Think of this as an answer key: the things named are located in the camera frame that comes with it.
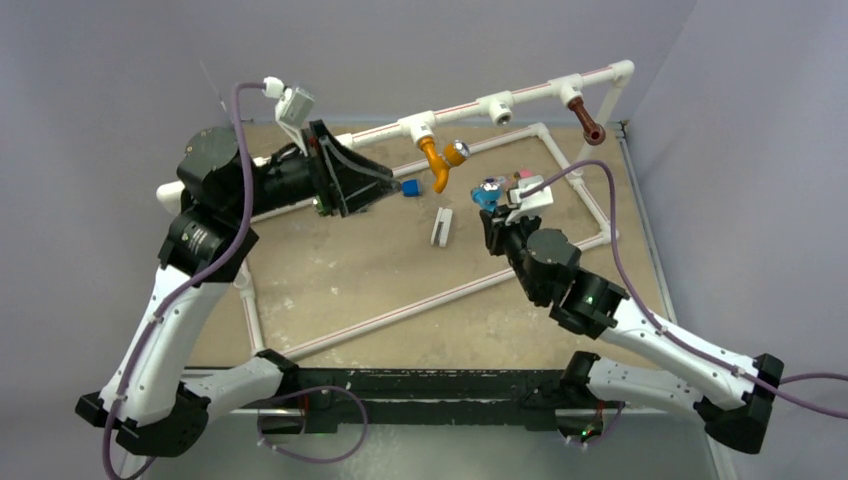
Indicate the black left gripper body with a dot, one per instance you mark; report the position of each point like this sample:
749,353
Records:
320,176

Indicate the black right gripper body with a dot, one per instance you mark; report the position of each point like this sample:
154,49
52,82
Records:
509,240

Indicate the blue faucet chrome knob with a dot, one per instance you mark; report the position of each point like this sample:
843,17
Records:
488,193

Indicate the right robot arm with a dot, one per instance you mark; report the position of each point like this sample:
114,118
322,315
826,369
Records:
730,393

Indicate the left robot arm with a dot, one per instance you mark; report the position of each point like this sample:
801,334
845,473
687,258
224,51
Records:
147,407

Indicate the blue grey small block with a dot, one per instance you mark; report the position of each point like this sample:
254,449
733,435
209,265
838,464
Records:
411,188

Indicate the white clip sealer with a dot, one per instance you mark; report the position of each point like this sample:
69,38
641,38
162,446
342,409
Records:
441,228

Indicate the orange faucet chrome knob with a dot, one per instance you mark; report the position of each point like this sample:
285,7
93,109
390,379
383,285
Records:
453,155

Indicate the brown faucet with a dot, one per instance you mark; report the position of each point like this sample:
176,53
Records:
593,133

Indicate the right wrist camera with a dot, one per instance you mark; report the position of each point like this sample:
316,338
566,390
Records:
529,198

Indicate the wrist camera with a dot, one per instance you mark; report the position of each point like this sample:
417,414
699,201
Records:
529,198
292,107

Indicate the white PVC pipe frame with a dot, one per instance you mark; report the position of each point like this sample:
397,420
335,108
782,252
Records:
498,107

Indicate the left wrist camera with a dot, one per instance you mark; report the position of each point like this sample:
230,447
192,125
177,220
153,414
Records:
292,107

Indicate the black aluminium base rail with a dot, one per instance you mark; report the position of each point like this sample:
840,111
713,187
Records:
536,400

